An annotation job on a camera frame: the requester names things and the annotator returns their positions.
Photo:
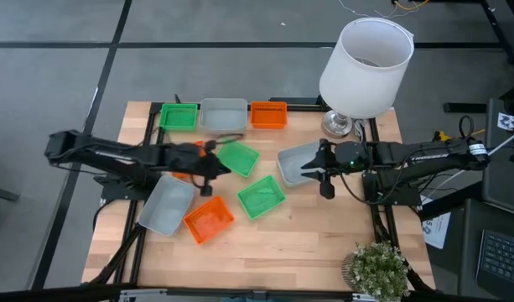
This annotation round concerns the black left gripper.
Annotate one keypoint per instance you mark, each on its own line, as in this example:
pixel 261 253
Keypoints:
pixel 189 161

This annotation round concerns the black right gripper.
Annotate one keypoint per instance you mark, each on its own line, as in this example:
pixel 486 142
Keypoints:
pixel 349 157

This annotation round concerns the green mesh plastic basket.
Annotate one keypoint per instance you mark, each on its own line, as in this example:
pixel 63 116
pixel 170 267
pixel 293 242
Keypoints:
pixel 178 117
pixel 261 198
pixel 240 159

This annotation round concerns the grey plastic bin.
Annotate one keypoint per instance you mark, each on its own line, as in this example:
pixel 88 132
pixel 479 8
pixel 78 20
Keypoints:
pixel 223 116
pixel 290 163
pixel 166 207

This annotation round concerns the orange mesh plastic basket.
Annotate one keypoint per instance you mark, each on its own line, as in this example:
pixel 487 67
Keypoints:
pixel 180 175
pixel 209 220
pixel 268 115

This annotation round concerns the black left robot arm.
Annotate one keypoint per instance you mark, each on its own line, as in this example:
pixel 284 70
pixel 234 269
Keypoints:
pixel 114 153

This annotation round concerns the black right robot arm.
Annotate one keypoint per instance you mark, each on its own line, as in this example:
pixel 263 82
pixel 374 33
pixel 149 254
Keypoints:
pixel 428 156

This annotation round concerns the silver lamp base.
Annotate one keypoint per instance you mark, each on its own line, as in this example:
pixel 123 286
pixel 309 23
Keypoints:
pixel 336 125

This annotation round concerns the small potted plant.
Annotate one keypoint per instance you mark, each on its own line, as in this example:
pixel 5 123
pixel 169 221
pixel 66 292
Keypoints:
pixel 380 272

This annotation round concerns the white printed paper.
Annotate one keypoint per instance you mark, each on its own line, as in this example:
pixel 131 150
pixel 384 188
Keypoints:
pixel 437 230

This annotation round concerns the black floor bar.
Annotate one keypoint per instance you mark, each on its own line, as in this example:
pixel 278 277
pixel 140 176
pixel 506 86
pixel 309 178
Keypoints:
pixel 466 107

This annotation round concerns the black side desk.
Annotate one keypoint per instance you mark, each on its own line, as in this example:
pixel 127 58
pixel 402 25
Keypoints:
pixel 468 251

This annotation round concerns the black equipment case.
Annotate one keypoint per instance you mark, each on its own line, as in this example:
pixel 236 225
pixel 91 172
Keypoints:
pixel 504 180

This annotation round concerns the white marker tag sheet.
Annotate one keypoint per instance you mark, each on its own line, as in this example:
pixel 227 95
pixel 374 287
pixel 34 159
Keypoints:
pixel 510 121

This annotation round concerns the black keyboard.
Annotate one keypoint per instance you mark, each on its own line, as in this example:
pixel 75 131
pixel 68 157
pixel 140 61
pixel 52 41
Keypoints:
pixel 502 262

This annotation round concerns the grey furniture foot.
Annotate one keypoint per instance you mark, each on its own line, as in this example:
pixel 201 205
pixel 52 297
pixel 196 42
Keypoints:
pixel 3 194

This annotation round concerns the black stand legs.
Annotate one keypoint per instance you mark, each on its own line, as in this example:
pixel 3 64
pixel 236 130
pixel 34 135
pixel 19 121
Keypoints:
pixel 497 29

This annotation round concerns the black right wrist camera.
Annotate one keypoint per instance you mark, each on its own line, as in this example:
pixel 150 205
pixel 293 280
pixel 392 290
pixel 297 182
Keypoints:
pixel 327 189

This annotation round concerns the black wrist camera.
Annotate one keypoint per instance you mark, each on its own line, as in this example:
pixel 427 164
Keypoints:
pixel 327 189
pixel 206 189

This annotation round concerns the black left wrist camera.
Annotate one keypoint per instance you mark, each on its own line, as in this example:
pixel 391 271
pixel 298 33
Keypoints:
pixel 206 189

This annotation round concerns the black aluminium table frame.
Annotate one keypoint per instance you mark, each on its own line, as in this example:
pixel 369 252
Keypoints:
pixel 300 107

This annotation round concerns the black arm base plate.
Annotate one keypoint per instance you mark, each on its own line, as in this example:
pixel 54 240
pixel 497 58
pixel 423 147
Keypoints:
pixel 407 197
pixel 122 189

